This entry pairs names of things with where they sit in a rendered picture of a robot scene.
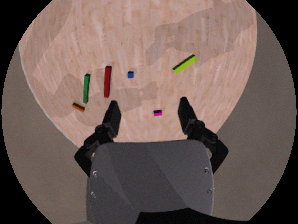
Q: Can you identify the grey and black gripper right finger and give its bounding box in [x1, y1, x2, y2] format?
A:
[177, 97, 229, 174]

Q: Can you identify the magenta rod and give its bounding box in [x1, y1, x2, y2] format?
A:
[154, 110, 162, 116]

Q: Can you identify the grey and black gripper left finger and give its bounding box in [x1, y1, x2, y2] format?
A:
[74, 100, 122, 178]

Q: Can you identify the small blue cube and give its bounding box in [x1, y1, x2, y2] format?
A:
[128, 71, 134, 78]

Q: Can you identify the red rod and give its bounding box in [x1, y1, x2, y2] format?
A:
[104, 66, 112, 98]

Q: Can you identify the orange rod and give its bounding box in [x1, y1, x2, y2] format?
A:
[72, 102, 85, 112]

